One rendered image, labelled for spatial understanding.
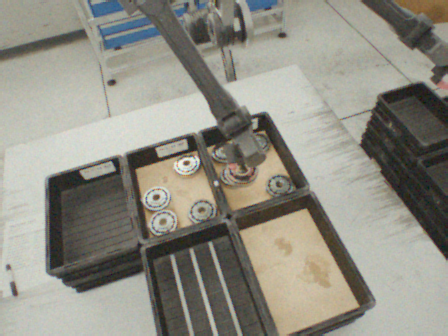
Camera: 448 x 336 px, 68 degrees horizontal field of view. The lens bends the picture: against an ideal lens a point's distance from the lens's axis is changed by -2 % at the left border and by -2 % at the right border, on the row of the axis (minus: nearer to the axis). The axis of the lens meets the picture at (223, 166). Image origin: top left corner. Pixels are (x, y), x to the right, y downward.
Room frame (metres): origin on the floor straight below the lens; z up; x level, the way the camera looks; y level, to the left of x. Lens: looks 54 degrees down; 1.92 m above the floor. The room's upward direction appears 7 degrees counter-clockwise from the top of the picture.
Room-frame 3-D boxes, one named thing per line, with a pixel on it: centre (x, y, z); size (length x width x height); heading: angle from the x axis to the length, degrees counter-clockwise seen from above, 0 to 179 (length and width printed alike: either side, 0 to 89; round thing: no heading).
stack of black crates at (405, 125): (1.15, -1.08, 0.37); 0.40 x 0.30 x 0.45; 13
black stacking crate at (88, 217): (0.61, 0.48, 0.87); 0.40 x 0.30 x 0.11; 12
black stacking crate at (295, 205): (0.35, -0.19, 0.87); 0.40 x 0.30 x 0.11; 12
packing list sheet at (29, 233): (0.59, 0.82, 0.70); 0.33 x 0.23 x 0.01; 13
